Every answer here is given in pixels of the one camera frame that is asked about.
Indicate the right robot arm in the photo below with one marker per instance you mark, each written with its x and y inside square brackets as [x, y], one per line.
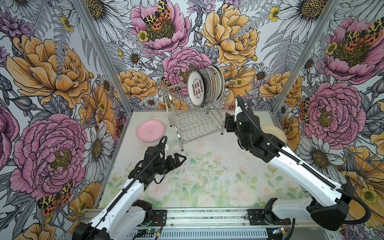
[326, 206]

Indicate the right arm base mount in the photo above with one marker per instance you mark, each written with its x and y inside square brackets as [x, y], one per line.
[260, 217]

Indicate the dark square floral plate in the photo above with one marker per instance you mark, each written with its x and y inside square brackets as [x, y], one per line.
[207, 85]

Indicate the beige round plate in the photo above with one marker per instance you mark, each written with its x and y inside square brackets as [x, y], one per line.
[275, 131]

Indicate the white plate black emblem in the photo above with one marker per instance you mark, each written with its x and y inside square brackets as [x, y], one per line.
[214, 83]

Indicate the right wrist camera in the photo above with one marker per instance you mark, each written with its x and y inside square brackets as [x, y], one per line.
[239, 103]

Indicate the white plate red characters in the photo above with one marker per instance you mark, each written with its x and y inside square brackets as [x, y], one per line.
[196, 89]

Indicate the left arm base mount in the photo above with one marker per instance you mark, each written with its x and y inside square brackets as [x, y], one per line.
[154, 218]

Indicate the aluminium front rail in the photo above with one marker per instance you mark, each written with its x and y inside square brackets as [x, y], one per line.
[229, 224]

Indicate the chrome two-tier dish rack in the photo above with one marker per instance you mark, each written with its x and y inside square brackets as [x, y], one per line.
[193, 123]

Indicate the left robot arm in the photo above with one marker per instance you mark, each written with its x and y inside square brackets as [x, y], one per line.
[126, 211]

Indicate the white plate green red rim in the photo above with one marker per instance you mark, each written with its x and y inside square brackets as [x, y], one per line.
[222, 83]

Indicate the white plate orange sunburst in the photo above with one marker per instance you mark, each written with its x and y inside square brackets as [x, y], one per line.
[220, 82]

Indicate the pink round plate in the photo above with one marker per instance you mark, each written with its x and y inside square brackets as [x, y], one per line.
[150, 131]

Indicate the green circuit board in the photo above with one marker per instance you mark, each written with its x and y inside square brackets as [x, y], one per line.
[147, 233]

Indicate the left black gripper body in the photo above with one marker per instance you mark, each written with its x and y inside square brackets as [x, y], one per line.
[161, 167]

